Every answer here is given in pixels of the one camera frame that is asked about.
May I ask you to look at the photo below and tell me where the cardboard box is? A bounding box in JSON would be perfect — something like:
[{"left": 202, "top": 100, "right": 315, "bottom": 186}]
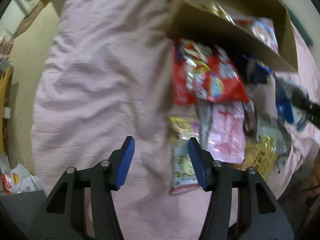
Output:
[{"left": 166, "top": 0, "right": 299, "bottom": 73}]

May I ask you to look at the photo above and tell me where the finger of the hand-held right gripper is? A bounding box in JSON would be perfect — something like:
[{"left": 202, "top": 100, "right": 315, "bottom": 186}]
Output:
[{"left": 275, "top": 74, "right": 320, "bottom": 127}]

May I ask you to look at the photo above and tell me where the red snack bag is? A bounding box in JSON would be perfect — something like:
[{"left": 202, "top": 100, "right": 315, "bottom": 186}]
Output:
[{"left": 172, "top": 38, "right": 250, "bottom": 106}]

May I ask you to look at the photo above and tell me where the red white snack packet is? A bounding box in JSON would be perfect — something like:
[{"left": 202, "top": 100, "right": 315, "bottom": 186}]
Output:
[{"left": 251, "top": 17, "right": 279, "bottom": 54}]

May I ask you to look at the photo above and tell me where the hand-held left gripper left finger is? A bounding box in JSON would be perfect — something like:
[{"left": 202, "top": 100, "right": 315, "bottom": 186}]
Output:
[{"left": 29, "top": 136, "right": 135, "bottom": 240}]

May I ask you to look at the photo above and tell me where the pink blanket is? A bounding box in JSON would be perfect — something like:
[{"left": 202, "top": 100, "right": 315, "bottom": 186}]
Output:
[{"left": 30, "top": 0, "right": 320, "bottom": 240}]

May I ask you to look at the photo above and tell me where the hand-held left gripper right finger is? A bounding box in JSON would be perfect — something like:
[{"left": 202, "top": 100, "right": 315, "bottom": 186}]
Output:
[{"left": 187, "top": 137, "right": 294, "bottom": 240}]

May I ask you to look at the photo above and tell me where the pale blue snack packet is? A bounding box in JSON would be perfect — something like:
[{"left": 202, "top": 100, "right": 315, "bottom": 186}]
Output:
[{"left": 170, "top": 139, "right": 202, "bottom": 196}]

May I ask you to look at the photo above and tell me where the pink snack pouch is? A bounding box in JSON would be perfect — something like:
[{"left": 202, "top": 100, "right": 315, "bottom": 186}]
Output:
[{"left": 207, "top": 102, "right": 246, "bottom": 165}]

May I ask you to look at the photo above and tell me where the blue white snack bag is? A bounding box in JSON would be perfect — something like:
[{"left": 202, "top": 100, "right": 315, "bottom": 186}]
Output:
[{"left": 274, "top": 79, "right": 309, "bottom": 132}]

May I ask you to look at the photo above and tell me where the yellow black snack packet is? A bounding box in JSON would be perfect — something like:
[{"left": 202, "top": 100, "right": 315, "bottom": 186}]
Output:
[{"left": 244, "top": 135, "right": 279, "bottom": 177}]

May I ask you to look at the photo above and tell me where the dark blue snack packet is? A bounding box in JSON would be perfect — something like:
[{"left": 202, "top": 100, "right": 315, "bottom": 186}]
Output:
[{"left": 239, "top": 54, "right": 273, "bottom": 85}]

